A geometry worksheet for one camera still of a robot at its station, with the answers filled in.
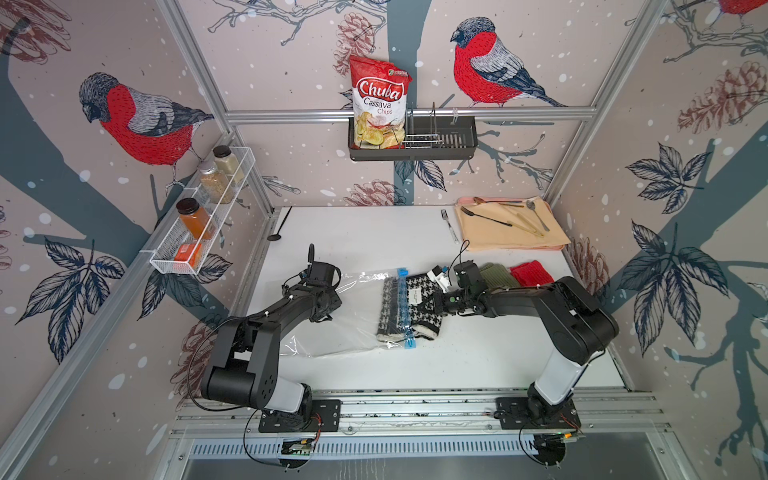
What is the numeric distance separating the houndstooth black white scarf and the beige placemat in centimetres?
27

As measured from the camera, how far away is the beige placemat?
3.61 ft

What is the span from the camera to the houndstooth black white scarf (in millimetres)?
832

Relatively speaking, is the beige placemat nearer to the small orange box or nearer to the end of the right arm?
the end of the right arm
